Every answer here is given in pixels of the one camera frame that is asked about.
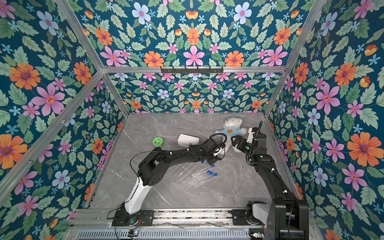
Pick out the test tube group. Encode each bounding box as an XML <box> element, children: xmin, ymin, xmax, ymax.
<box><xmin>187</xmin><ymin>171</ymin><xmax>214</xmax><ymax>186</ymax></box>
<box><xmin>187</xmin><ymin>170</ymin><xmax>212</xmax><ymax>185</ymax></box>
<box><xmin>193</xmin><ymin>173</ymin><xmax>218</xmax><ymax>188</ymax></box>

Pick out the black hook rail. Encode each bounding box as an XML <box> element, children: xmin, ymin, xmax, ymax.
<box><xmin>160</xmin><ymin>67</ymin><xmax>224</xmax><ymax>74</ymax></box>

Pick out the white teddy bear blue shirt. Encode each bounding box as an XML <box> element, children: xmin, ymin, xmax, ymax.
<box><xmin>215</xmin><ymin>118</ymin><xmax>248</xmax><ymax>152</ymax></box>

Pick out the aluminium front rail frame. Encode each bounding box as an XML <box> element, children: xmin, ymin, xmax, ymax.
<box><xmin>67</xmin><ymin>208</ymin><xmax>319</xmax><ymax>232</ymax></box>

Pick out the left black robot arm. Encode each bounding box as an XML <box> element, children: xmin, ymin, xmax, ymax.
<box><xmin>117</xmin><ymin>133</ymin><xmax>228</xmax><ymax>222</ymax></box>

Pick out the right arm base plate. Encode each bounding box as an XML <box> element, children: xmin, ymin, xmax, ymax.
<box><xmin>229</xmin><ymin>209</ymin><xmax>269</xmax><ymax>226</ymax></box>

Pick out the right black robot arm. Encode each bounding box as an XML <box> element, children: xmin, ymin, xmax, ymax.
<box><xmin>231</xmin><ymin>123</ymin><xmax>310</xmax><ymax>240</ymax></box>

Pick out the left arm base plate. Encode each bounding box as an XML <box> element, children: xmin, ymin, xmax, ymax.
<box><xmin>112</xmin><ymin>208</ymin><xmax>155</xmax><ymax>227</ymax></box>

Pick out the white rectangular plastic box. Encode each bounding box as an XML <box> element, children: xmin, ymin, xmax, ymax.
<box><xmin>177</xmin><ymin>134</ymin><xmax>200</xmax><ymax>148</ymax></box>

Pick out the green lidded small jar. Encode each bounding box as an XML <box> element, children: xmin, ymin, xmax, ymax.
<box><xmin>153</xmin><ymin>137</ymin><xmax>164</xmax><ymax>148</ymax></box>

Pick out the white ventilation grille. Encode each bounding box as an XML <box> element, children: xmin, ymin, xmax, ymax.
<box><xmin>76</xmin><ymin>229</ymin><xmax>251</xmax><ymax>240</ymax></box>

